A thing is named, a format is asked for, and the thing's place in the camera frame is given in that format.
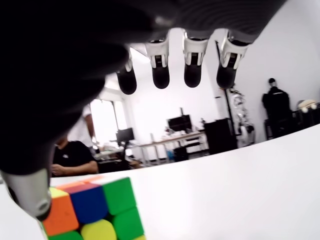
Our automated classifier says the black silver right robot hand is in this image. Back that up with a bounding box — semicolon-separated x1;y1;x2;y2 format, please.
0;0;286;221

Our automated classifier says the multicolour Rubik's cube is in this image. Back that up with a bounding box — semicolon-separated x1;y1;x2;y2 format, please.
41;176;147;240

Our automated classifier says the standing person in white shirt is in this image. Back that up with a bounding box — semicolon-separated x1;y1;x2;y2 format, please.
67;104;97;148

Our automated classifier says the seated person in black shirt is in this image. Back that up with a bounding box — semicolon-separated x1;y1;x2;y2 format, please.
51;139;100;177

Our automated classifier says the black computer monitor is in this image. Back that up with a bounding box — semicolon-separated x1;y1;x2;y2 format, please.
167;115;192;132
116;127;135;143

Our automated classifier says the black office chair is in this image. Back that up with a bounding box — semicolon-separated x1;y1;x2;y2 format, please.
117;141;132;171

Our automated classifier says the long wooden desk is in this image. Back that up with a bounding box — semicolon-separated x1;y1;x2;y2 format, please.
137;131;208;166

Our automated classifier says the black cabinet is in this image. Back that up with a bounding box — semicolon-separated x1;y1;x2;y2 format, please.
204;117;237;156

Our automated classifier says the mannequin in black jacket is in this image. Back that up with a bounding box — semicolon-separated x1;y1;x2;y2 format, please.
261;77;293;138

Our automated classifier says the beige plush toy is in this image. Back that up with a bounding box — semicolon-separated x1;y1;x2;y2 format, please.
297;99;320;112

